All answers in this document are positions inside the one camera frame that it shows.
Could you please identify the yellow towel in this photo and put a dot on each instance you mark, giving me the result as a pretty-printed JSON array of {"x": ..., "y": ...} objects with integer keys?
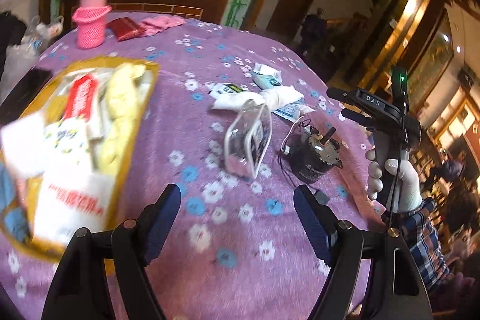
[{"x": 123, "y": 108}]

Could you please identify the black electric motor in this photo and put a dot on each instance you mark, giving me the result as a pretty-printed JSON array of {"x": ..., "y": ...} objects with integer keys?
[{"x": 310, "y": 152}]

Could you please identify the yellow snack packet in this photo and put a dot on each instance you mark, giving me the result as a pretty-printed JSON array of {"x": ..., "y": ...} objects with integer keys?
[{"x": 67, "y": 144}]

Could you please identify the pink bottle knitted sleeve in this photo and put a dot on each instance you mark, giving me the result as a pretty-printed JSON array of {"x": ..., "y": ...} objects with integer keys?
[{"x": 91, "y": 23}]

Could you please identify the teal tissue pack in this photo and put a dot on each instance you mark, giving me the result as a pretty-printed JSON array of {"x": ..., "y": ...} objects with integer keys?
[{"x": 265, "y": 81}]

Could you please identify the purple floral tablecloth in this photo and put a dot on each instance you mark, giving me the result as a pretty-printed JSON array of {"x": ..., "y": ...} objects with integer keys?
[{"x": 237, "y": 249}]

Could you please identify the green white snack bag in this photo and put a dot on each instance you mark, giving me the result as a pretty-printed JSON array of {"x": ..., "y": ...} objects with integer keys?
[{"x": 224, "y": 88}]

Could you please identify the gold storage box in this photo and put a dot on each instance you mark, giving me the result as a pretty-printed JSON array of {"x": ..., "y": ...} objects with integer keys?
[{"x": 76, "y": 92}]

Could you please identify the pink cloth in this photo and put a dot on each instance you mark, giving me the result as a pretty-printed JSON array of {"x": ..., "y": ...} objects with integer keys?
[{"x": 152, "y": 26}]

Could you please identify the blue white wipe packet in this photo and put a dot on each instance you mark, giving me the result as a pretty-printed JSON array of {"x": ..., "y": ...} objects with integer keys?
[{"x": 293, "y": 111}]

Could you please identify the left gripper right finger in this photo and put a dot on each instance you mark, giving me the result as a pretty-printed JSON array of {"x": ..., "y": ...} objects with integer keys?
[{"x": 395, "y": 289}]

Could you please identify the blue cloth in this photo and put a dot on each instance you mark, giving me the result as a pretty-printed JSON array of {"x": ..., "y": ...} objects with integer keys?
[{"x": 13, "y": 215}]

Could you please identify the small black block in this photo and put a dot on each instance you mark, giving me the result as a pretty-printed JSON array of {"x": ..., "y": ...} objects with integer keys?
[{"x": 321, "y": 197}]

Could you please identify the plaid sleeved forearm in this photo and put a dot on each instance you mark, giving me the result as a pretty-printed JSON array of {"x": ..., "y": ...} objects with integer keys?
[{"x": 421, "y": 237}]

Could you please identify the white gloved right hand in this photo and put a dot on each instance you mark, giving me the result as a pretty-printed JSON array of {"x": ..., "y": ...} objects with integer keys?
[{"x": 406, "y": 197}]

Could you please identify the small white sachet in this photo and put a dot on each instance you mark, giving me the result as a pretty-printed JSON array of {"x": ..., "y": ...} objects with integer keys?
[{"x": 263, "y": 69}]

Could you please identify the wooden sideboard cabinet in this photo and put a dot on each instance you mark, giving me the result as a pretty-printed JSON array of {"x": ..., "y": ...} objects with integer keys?
[{"x": 210, "y": 11}]

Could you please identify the red satin pouch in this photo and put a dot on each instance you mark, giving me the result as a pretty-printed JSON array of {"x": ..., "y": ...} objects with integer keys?
[{"x": 126, "y": 29}]

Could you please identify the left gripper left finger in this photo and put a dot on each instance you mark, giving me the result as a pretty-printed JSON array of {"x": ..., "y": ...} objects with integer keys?
[{"x": 79, "y": 289}]

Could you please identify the white towel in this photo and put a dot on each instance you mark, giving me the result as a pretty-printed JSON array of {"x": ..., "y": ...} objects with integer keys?
[{"x": 274, "y": 98}]

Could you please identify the clear cartoon zip pouch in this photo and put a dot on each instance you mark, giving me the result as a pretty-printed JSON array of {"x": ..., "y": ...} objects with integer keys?
[{"x": 246, "y": 141}]

